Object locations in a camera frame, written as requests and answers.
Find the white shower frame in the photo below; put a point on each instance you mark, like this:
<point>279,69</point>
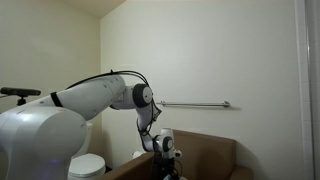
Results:
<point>305,83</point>

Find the chrome towel bar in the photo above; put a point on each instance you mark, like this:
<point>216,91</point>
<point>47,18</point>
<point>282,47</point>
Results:
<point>193,104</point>

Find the black camera on stand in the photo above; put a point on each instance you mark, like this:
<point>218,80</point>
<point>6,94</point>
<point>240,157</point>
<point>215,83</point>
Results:
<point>20,91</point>

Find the white toilet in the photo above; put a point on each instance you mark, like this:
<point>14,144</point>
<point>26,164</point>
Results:
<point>86,166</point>

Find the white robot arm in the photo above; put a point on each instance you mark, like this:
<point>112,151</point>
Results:
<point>33,140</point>

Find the small white wrist camera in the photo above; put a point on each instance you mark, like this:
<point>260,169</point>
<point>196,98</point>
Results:
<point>177,154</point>

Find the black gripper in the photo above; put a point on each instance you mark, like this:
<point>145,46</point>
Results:
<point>163,166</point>

